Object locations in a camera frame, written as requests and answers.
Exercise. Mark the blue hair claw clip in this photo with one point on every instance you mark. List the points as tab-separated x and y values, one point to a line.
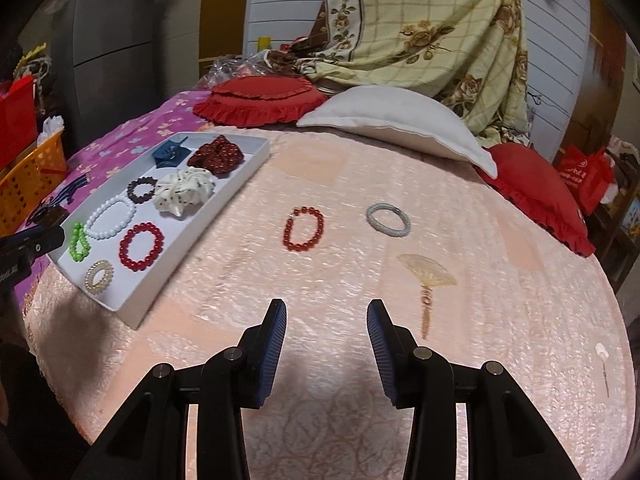
171	153

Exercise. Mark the red box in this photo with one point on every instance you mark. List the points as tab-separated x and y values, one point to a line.
18	126

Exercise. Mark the purple floral sheet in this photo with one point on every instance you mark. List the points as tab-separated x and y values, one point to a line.
105	157

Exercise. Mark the white pillow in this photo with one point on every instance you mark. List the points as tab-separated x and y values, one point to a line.
402	117

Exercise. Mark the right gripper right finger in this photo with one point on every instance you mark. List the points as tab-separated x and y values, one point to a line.
507	437

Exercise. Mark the dark red dotted scrunchie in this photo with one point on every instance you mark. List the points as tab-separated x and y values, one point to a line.
220	157

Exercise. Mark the clear plastic bag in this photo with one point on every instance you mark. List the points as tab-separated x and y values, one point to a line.
229	67

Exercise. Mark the red ruffled cushion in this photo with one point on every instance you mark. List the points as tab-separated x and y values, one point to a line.
255	101
529	182

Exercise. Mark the orange plastic basket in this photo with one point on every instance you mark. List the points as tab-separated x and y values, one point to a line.
30	181

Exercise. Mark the grey refrigerator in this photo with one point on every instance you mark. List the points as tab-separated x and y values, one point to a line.
114	60

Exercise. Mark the red ruffled cushion right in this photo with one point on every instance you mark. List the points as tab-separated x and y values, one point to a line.
529	182

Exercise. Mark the red shopping bag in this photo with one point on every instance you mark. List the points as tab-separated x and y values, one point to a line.
586	176

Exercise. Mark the pink bedspread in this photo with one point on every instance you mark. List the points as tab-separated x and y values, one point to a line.
328	224

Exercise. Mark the white tray box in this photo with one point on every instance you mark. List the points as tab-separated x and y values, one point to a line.
131	293

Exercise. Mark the dark brown wallet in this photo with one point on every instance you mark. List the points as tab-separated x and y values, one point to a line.
47	216

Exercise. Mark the red ruffled cushion left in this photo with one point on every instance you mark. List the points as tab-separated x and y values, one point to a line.
255	101

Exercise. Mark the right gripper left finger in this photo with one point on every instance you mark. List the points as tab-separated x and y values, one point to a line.
146	438

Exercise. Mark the floral yellow quilt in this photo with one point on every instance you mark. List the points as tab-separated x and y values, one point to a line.
469	55

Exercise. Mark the cream dotted scrunchie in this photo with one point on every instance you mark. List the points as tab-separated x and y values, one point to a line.
178	191

